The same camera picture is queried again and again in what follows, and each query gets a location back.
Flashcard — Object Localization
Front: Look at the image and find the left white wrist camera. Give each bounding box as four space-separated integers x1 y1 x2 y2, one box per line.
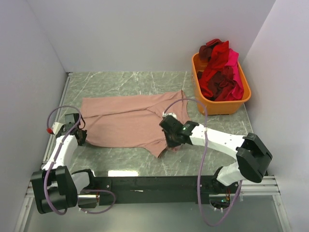
46 122 64 135

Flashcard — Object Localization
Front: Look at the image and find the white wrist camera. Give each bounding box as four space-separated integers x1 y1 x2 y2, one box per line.
46 122 64 135
162 112 177 119

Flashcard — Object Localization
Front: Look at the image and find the black base beam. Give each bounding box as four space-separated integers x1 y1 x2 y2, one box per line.
77 175 241 206

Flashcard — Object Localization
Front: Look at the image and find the magenta t shirt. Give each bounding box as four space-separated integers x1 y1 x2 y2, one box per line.
225 48 244 101

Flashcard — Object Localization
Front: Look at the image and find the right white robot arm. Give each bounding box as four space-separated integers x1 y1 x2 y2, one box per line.
159 115 273 193

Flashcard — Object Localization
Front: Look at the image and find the pink t shirt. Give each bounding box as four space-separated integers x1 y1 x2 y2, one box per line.
81 90 190 158

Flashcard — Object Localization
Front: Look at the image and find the orange plastic basket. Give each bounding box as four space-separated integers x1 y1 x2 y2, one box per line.
191 53 251 116

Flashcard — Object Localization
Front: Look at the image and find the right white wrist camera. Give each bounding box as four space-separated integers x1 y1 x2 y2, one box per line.
162 112 177 119

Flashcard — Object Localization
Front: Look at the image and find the aluminium frame rail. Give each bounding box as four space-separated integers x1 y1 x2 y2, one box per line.
25 72 73 199

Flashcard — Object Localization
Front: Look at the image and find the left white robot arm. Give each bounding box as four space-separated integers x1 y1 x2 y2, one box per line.
30 113 97 214

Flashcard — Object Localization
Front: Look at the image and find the dark maroon t shirt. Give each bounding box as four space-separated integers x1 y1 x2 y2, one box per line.
198 39 222 61

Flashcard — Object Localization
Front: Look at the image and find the bright red t shirt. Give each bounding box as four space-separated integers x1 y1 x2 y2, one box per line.
199 41 229 90

